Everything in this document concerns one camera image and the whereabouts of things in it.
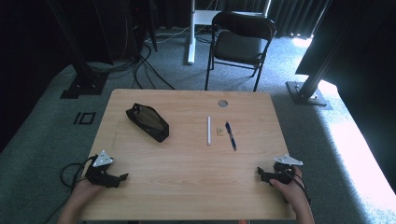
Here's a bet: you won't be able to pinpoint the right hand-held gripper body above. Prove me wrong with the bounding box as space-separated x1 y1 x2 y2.
266 154 304 185

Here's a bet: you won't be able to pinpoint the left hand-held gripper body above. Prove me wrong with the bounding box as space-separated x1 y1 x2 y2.
85 150 121 189

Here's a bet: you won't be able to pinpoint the person's right hand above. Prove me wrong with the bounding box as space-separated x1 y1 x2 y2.
269 166 310 205

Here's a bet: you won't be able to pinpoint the person's left hand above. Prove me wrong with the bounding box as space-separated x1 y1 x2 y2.
69 179 105 205

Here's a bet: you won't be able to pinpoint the blue pen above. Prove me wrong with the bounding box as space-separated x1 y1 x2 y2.
224 120 237 152

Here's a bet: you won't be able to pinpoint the black pencil case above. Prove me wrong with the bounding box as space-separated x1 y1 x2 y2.
125 103 170 144

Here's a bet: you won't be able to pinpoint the white pen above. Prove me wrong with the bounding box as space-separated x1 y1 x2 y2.
206 116 212 147

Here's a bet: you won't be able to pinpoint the black metal stand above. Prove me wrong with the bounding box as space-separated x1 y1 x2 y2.
285 18 354 111
46 0 109 100

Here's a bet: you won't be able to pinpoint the black folding chair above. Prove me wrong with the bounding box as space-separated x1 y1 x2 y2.
204 10 277 92

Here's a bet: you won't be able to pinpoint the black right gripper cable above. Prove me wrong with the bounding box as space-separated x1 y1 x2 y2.
284 170 312 206

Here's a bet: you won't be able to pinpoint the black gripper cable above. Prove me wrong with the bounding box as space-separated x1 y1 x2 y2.
43 155 98 224
284 170 312 206

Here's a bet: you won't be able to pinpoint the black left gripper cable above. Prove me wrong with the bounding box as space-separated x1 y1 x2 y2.
43 155 98 224

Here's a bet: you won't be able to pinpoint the black floor cables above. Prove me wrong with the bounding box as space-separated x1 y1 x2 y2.
87 43 176 91

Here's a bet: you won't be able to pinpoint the white floor cable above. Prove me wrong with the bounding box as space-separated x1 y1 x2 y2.
145 25 191 45

